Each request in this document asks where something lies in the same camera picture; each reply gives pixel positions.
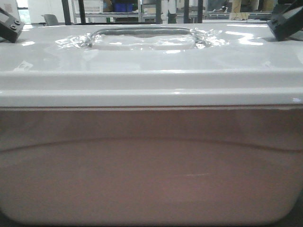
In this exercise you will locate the black metal frame rack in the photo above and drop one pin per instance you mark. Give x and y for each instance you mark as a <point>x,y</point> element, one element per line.
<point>157,11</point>

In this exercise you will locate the white lidded storage bin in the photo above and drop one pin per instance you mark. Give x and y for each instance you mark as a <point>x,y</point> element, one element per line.
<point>150,125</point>

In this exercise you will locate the grey office chair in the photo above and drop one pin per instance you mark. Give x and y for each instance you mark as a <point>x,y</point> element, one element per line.
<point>50,20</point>

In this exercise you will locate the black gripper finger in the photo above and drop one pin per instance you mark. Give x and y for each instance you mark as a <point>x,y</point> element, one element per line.
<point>10,27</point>
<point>286,21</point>

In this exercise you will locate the white basket on back shelf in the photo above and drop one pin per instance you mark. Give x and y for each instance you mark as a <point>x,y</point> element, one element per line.
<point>93,6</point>

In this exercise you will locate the blue bins on back shelf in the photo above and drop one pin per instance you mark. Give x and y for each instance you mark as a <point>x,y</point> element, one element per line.
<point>123,7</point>

